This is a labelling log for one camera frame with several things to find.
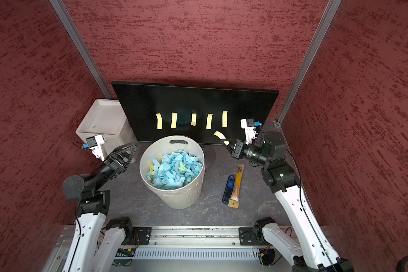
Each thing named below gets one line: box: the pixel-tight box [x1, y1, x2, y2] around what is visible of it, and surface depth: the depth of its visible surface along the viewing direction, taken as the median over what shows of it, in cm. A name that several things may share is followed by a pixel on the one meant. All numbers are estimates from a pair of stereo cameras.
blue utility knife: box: [222, 174, 236, 205], surface depth 89 cm
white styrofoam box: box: [75, 98, 138, 161], surface depth 88 cm
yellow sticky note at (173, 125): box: [170, 112, 178, 129], surface depth 71 cm
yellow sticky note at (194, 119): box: [190, 113, 197, 127], surface depth 71 cm
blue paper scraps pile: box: [146, 149, 203, 191], surface depth 74 cm
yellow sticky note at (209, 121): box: [206, 113, 214, 130], surface depth 72 cm
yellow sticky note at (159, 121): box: [155, 113, 163, 130], surface depth 72 cm
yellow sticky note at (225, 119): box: [222, 110, 228, 128], surface depth 71 cm
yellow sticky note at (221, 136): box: [213, 130, 231, 146], surface depth 63 cm
